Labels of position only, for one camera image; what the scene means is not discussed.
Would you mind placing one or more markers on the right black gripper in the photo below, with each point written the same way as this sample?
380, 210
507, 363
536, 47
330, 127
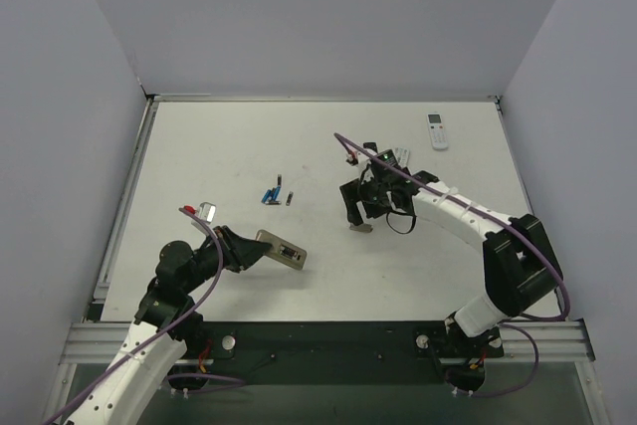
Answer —
365, 194

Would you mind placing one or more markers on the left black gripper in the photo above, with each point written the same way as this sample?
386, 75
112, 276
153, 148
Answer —
228, 250

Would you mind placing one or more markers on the beige battery cover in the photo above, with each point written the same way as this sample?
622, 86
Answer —
362, 228

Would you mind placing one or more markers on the beige white remote control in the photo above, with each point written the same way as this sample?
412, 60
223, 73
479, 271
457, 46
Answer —
297, 262

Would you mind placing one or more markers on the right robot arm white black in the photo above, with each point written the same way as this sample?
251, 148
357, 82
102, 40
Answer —
519, 264

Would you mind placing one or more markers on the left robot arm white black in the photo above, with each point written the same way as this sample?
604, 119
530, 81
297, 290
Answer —
164, 327

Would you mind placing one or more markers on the small white remote control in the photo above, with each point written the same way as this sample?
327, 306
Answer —
402, 156

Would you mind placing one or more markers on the black remote control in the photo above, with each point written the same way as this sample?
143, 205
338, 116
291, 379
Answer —
371, 146

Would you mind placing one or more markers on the white remote with display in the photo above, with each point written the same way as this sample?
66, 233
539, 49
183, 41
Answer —
437, 132

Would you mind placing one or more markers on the blue AAA battery lower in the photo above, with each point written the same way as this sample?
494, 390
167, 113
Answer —
275, 195

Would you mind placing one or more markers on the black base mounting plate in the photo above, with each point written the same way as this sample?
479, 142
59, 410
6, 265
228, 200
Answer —
330, 353

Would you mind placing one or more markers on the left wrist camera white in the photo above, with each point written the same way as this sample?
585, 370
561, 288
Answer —
201, 216

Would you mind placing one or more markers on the aluminium frame rail left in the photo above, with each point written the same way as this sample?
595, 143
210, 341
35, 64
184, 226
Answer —
95, 306

